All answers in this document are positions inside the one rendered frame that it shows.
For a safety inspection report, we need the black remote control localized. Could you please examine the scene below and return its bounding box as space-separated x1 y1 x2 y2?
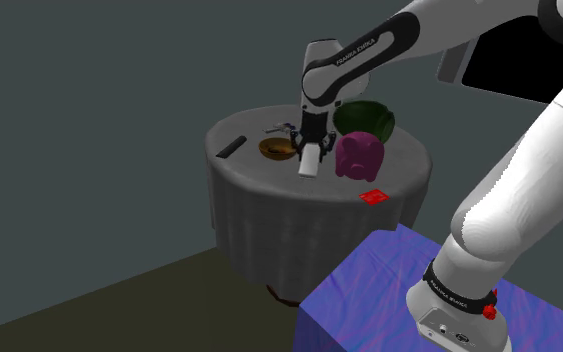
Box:
214 134 249 160

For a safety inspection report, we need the magenta elephant figure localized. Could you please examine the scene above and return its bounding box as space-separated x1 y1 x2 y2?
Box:
334 130 386 183

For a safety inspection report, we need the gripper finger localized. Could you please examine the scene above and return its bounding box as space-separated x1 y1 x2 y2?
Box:
288 129 308 163
319 130 339 162

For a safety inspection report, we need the brown bowl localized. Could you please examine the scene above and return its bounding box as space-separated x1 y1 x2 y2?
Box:
257 136 298 162

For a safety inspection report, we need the red flat card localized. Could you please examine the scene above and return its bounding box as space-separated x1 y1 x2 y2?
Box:
358 188 391 207

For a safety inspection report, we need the round table with grey cloth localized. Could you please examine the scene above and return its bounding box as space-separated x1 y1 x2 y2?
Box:
204 103 434 309

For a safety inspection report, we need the black wall screen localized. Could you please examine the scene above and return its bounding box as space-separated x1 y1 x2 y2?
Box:
435 14 563 106

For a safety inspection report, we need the small grey metal tool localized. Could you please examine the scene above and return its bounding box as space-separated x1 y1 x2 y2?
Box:
263 122 302 136

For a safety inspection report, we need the dark green bowl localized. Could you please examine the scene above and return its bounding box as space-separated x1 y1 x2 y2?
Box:
332 99 397 145

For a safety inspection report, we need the blue purple robot stand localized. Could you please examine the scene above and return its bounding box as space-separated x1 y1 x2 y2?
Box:
292 223 563 352

